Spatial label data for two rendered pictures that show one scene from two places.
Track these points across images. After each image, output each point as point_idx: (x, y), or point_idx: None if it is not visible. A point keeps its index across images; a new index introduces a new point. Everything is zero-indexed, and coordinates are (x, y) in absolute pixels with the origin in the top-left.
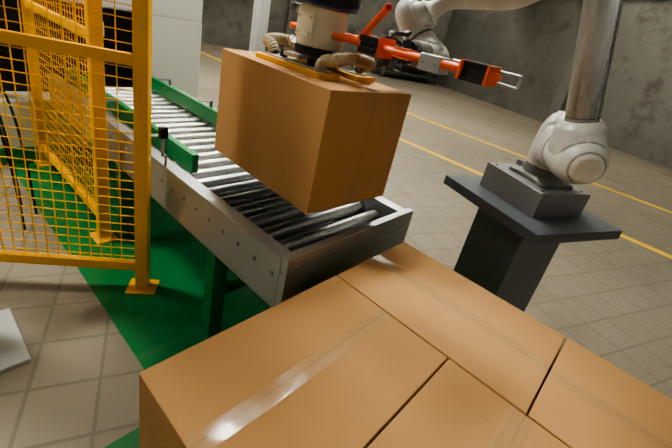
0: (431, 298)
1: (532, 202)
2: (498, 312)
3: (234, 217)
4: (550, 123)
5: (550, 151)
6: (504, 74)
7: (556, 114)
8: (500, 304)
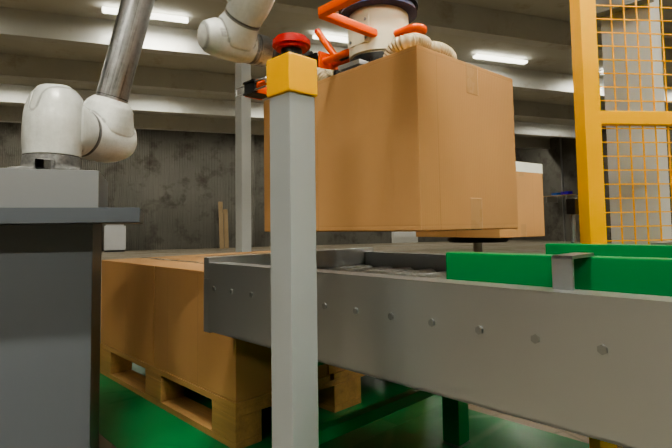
0: None
1: (107, 196)
2: (195, 266)
3: (429, 253)
4: (82, 103)
5: (122, 135)
6: (242, 87)
7: (74, 91)
8: (185, 267)
